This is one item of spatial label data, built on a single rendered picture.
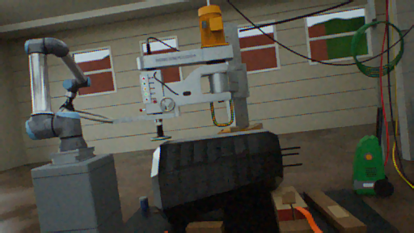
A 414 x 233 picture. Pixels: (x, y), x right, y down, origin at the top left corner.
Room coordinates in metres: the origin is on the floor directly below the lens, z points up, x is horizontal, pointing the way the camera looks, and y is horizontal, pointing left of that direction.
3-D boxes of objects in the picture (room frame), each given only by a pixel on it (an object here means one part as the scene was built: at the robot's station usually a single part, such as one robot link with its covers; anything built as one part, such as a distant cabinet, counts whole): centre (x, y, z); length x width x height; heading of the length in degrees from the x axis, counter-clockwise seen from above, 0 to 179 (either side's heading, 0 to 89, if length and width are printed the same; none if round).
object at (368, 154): (3.09, -1.60, 0.43); 0.35 x 0.35 x 0.87; 67
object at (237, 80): (3.52, -0.30, 1.34); 0.74 x 0.34 x 0.25; 161
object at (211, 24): (3.07, -0.15, 1.88); 0.31 x 0.28 x 0.40; 3
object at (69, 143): (2.12, 0.98, 0.98); 0.19 x 0.19 x 0.10
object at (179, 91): (3.06, 0.11, 1.28); 0.74 x 0.23 x 0.49; 93
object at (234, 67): (3.70, -0.37, 1.36); 0.35 x 0.35 x 0.41
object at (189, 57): (3.07, 0.16, 1.60); 0.96 x 0.25 x 0.17; 93
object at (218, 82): (3.09, -0.15, 1.32); 0.19 x 0.19 x 0.20
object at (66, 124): (2.13, 0.99, 1.11); 0.17 x 0.15 x 0.18; 95
